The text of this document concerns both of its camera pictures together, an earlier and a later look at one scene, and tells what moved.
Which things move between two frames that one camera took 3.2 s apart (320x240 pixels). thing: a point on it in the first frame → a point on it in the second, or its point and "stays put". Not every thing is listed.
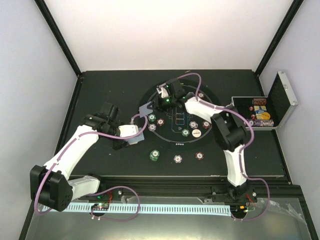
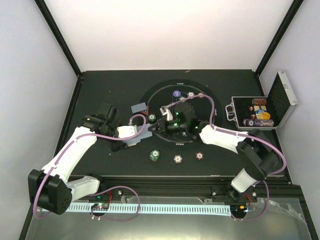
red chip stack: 199,155 stays put
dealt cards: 143,110 → 139,107
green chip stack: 154,154 stays put
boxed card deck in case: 259,110 stays put
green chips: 151,117 stays put
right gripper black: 159,106 → 163,127
